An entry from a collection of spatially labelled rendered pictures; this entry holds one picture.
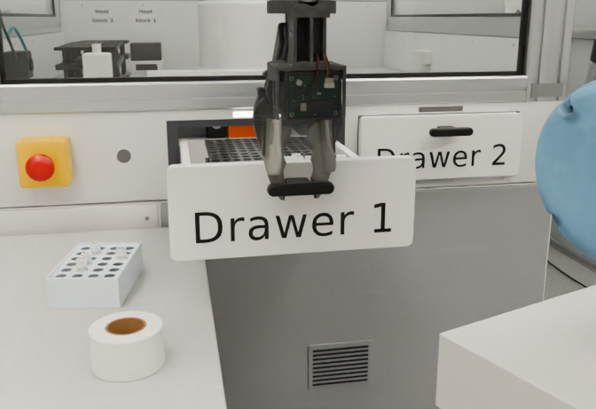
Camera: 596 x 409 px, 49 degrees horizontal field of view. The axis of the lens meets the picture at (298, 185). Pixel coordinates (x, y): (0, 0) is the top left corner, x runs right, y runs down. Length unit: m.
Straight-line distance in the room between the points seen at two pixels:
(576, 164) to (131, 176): 0.80
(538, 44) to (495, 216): 0.31
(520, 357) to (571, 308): 0.12
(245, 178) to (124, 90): 0.37
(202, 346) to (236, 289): 0.46
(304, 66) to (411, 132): 0.50
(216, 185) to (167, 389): 0.23
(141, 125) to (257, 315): 0.39
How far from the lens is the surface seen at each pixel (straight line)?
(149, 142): 1.07
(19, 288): 0.90
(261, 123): 0.71
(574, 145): 0.41
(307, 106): 0.65
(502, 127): 1.19
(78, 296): 0.81
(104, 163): 1.09
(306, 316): 1.20
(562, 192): 0.43
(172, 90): 1.06
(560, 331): 0.61
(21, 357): 0.73
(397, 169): 0.78
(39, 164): 1.02
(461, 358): 0.57
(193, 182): 0.74
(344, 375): 1.27
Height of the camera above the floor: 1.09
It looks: 14 degrees down
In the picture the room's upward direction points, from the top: straight up
